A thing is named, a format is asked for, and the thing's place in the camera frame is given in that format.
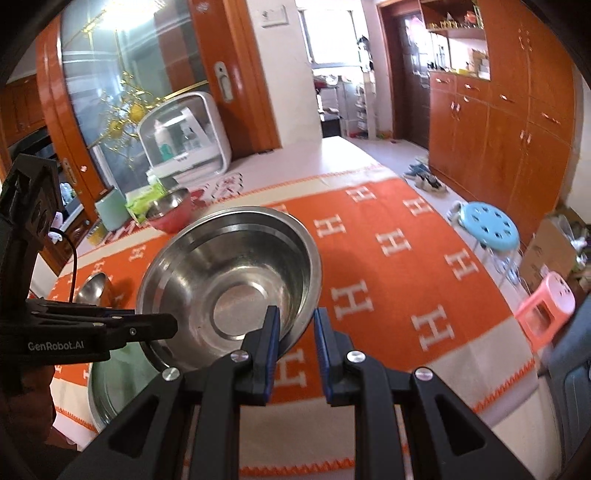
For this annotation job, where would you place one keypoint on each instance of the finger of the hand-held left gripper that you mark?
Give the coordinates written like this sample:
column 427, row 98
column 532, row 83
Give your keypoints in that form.
column 143, row 330
column 83, row 310

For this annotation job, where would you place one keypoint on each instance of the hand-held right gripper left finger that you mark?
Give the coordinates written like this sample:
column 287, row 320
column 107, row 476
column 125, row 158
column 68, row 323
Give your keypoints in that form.
column 272, row 350

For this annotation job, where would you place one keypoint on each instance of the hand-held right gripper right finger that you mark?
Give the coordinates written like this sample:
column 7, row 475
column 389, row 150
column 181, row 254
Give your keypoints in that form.
column 323, row 355

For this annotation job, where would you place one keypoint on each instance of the small steel bowl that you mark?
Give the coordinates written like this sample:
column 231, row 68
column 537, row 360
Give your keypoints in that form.
column 92, row 288

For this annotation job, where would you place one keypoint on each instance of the green plate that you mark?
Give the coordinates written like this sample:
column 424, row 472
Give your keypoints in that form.
column 120, row 387

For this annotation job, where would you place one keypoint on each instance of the large steel bowl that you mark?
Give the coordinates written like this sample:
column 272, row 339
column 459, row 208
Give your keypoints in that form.
column 221, row 267

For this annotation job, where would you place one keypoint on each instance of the pink steel bowl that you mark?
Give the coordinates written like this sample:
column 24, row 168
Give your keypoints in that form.
column 173, row 217

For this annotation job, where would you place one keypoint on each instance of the person's left hand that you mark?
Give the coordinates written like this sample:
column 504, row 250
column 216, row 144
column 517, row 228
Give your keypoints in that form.
column 34, row 401

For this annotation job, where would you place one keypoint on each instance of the yellow cup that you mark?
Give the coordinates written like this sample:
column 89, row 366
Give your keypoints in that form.
column 94, row 235

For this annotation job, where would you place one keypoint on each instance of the mint green cup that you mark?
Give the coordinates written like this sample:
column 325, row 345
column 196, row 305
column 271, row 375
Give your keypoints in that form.
column 111, row 210

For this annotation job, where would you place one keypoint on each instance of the orange patterned blanket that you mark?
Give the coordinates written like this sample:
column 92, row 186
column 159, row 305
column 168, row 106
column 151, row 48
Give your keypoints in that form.
column 392, row 286

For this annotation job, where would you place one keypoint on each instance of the green tissue pack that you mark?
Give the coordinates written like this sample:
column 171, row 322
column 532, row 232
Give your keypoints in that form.
column 141, row 203

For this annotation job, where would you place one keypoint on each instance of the white bottle green label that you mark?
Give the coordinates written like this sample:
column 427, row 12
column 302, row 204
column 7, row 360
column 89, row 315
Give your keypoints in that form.
column 164, row 143

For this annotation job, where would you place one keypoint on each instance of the glass sliding door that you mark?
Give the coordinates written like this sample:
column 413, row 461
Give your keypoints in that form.
column 92, row 69

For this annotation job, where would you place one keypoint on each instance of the white printed tablecloth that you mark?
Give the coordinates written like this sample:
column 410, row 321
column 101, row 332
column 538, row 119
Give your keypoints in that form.
column 286, row 161

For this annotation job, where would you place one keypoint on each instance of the white sterilizer cabinet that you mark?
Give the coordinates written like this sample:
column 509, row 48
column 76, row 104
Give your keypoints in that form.
column 207, row 134

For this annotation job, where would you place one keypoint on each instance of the grey shoe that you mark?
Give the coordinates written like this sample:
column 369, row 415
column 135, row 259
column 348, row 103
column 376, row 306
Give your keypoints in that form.
column 431, row 184
column 415, row 170

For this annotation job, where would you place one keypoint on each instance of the blue plastic stool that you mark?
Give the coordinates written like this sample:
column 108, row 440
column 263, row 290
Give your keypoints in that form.
column 489, row 226

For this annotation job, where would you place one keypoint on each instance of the pink plastic stool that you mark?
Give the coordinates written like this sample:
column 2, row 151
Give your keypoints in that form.
column 545, row 304

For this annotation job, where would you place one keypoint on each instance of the cardboard box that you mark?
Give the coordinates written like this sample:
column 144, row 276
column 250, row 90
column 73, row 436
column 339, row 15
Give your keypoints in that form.
column 549, row 254

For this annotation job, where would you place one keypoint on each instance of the grey-blue chair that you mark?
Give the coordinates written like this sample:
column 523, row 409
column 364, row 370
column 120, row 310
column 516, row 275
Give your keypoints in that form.
column 572, row 383

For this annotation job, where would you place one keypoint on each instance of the white shelf rack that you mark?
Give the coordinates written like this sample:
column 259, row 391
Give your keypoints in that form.
column 364, row 106

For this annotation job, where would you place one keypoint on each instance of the dark wooden entrance door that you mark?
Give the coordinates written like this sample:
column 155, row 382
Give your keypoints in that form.
column 406, row 83

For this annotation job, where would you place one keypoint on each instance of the wooden wall cabinet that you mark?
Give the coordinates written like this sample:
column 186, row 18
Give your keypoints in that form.
column 508, row 129

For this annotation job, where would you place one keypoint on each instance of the white wall switch plate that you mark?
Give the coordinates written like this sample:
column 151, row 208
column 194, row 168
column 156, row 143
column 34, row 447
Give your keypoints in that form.
column 273, row 16

